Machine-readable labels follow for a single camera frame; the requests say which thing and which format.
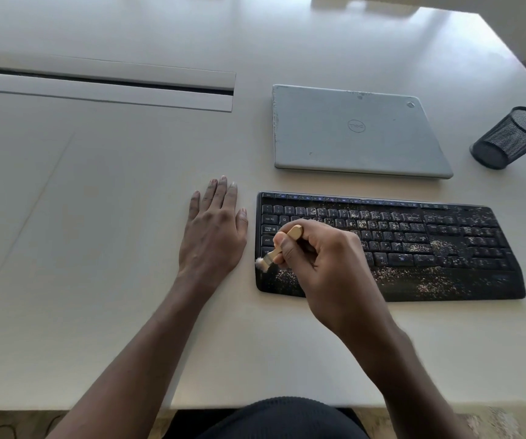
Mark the person's left hand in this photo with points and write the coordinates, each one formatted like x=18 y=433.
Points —
x=212 y=239

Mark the person's right hand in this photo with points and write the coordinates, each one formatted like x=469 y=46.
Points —
x=336 y=278

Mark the small wooden brush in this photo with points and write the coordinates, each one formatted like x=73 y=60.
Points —
x=295 y=232

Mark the black keyboard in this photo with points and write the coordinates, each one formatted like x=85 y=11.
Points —
x=464 y=256

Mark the person's right forearm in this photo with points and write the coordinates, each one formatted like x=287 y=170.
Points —
x=418 y=397

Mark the person's left forearm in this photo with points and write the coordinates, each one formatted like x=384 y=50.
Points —
x=130 y=365

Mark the person's black clothing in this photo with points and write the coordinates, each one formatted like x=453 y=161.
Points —
x=267 y=420

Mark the silver laptop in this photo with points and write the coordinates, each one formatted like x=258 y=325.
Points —
x=322 y=141

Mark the black mesh pen holder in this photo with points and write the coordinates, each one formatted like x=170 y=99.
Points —
x=505 y=141

